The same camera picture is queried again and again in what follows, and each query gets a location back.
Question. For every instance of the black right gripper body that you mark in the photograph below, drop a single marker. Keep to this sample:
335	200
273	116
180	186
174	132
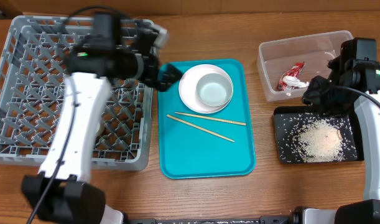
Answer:
316	93

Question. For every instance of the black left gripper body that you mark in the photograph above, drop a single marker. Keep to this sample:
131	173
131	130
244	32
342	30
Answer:
151	70

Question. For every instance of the pink white tissue waste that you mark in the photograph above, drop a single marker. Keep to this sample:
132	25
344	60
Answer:
294	82

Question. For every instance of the red white wrapper waste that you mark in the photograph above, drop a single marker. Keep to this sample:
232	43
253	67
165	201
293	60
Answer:
295	72

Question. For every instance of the grey white bowl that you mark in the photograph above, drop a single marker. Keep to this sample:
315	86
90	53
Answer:
214	89

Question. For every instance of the small pink bowl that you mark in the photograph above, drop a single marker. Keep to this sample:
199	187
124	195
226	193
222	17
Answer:
162	35

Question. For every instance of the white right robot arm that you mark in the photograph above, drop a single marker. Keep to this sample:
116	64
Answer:
353	86

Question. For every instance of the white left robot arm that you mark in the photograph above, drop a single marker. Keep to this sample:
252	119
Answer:
61	191

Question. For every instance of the clear plastic waste bin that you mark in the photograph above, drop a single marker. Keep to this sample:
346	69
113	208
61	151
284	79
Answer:
279	56

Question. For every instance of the grey plastic dishwasher rack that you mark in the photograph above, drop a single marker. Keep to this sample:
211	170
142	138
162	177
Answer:
31	98

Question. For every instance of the black tray with rice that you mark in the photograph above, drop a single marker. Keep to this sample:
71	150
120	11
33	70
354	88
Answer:
303	135

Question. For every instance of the large white pink plate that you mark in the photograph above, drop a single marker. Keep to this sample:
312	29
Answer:
187	88

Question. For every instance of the wooden chopstick left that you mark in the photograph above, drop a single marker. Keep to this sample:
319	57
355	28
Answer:
200	128

